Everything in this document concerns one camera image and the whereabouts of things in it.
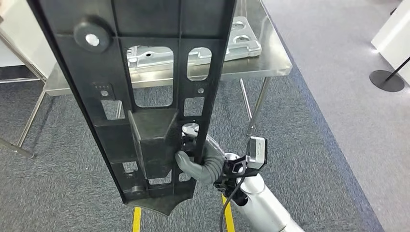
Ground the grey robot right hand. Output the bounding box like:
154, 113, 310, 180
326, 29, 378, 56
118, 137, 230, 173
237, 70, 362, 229
174, 123, 223, 183

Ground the white cabinet panel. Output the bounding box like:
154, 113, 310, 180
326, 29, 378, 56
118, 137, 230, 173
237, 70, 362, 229
0, 0, 57, 79

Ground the steel tube frame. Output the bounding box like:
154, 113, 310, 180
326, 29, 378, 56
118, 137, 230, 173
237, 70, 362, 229
0, 28, 48, 159

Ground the black plastic plate part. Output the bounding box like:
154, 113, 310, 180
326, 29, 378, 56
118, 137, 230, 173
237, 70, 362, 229
27, 0, 238, 216

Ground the silver stamped metal plate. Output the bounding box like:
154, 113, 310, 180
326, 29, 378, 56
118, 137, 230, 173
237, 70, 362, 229
126, 16, 263, 76

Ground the white block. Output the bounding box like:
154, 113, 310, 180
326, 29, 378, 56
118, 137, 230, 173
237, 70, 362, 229
371, 0, 410, 86

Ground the black camera cable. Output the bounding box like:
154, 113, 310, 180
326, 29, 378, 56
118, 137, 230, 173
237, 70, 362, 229
219, 179, 246, 232

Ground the black round stanchion base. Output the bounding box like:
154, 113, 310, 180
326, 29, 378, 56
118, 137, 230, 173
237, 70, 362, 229
369, 56, 410, 93

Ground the stainless steel workbench table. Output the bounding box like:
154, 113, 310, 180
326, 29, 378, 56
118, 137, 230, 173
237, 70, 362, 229
43, 0, 293, 137

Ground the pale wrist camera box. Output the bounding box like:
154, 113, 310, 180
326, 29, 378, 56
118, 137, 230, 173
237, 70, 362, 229
246, 136, 268, 170

